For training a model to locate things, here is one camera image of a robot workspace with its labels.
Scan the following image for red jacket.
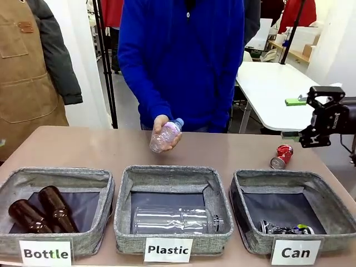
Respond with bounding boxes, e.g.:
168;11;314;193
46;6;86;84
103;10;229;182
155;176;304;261
278;0;317;34

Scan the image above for person in brown apron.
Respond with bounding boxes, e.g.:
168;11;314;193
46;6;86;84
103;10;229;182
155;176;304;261
0;0;83;162

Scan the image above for person in dark jacket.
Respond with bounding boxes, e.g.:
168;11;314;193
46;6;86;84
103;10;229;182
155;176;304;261
243;0;261;47

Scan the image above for person in blue hoodie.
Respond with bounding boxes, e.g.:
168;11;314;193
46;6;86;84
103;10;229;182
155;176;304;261
117;0;245;134

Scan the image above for black slanted pole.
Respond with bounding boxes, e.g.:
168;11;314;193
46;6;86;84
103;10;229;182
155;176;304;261
280;0;306;65

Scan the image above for stack of white boxes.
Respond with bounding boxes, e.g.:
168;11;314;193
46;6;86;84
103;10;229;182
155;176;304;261
286;26;320;55

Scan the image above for cardboard box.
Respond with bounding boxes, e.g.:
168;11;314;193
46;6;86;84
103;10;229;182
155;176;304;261
302;44;318;58

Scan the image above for grey basket labelled Plastic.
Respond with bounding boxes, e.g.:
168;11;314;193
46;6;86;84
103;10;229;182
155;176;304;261
113;164;234;255

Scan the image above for person's right hand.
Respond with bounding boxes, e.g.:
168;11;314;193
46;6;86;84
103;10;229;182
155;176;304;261
152;114;183;153

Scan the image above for large clear plastic bottle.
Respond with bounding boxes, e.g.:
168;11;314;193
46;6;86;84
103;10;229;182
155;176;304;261
133;205;225;234

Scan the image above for crushed red can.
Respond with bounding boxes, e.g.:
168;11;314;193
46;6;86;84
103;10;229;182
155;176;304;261
271;144;294;170

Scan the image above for grey basket labelled Bottle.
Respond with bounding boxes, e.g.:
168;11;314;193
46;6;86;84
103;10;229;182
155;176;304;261
0;166;116;256

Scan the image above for red garment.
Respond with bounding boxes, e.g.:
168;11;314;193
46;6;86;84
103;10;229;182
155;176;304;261
100;0;123;28

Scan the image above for white Bottle sign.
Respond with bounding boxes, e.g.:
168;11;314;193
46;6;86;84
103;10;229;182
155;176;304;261
18;239;72;267

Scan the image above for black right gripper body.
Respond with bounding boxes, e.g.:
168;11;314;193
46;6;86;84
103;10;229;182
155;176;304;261
311;104;350;134

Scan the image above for white Plastic sign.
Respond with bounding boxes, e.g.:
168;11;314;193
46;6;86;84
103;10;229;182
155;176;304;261
144;238;194;264

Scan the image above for grey basket labelled Can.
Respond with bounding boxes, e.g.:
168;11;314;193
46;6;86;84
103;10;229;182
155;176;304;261
229;169;356;255

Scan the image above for wooden shelf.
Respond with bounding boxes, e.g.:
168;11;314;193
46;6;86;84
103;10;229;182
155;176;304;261
268;40;311;66

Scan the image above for black tripod stand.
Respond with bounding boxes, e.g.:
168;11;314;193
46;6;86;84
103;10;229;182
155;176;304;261
94;0;119;129

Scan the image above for crushed black can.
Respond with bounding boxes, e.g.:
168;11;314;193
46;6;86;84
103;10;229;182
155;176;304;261
260;220;315;236

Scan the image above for blue sleeved right forearm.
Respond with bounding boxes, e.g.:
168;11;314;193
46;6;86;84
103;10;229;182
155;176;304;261
126;75;173;123

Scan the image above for white Can sign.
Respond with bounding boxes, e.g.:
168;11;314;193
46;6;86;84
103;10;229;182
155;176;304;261
271;239;322;265

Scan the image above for brown glass bottle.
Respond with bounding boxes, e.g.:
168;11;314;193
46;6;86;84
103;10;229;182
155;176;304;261
38;185;80;233
8;199;53;234

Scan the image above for white table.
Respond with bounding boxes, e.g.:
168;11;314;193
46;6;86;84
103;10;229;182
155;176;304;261
235;61;323;135

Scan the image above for small clear bottle pink label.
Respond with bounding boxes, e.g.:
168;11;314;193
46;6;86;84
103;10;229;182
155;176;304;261
149;117;185;153

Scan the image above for white foam board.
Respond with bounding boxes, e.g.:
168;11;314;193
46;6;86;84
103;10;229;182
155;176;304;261
246;18;273;50

